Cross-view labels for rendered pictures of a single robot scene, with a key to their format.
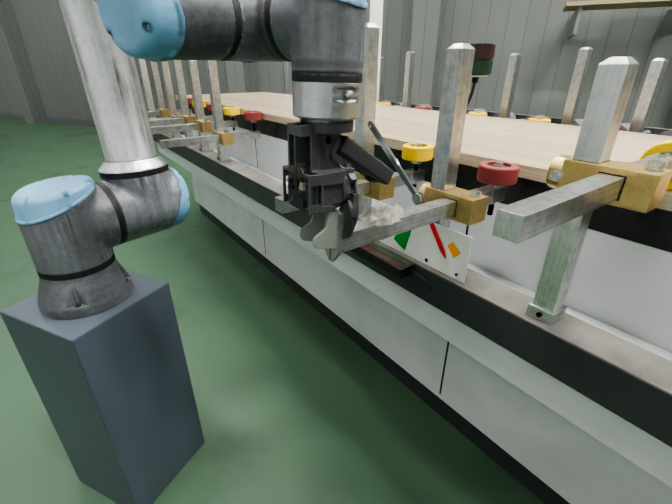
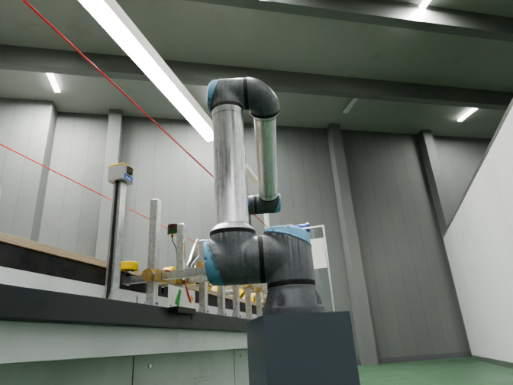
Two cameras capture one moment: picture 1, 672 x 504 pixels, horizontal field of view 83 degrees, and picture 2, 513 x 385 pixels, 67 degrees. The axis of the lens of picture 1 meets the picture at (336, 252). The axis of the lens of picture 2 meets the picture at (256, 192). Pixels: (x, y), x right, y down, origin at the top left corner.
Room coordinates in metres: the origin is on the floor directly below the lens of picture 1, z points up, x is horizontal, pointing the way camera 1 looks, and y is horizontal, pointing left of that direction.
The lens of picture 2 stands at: (1.58, 1.50, 0.52)
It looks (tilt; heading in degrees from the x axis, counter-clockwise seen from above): 22 degrees up; 232
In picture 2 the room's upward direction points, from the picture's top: 4 degrees counter-clockwise
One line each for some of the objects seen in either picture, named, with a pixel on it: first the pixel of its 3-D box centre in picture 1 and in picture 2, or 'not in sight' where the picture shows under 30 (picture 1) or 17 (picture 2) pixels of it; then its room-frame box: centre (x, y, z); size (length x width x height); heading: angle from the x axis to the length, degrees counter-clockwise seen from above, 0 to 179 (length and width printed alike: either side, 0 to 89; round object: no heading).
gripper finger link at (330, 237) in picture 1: (328, 239); not in sight; (0.51, 0.01, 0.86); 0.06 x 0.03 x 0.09; 126
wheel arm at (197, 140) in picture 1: (213, 139); not in sight; (1.69, 0.54, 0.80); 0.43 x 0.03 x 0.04; 126
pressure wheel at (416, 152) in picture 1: (416, 165); (128, 274); (1.00, -0.21, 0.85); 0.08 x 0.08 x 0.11
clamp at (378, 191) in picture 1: (369, 182); (155, 276); (0.93, -0.08, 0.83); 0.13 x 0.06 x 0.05; 36
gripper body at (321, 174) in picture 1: (321, 166); not in sight; (0.52, 0.02, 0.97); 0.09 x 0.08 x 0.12; 126
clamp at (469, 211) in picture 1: (451, 201); (182, 279); (0.73, -0.23, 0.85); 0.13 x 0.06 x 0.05; 36
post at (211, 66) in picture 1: (217, 112); not in sight; (1.75, 0.52, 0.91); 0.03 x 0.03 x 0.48; 36
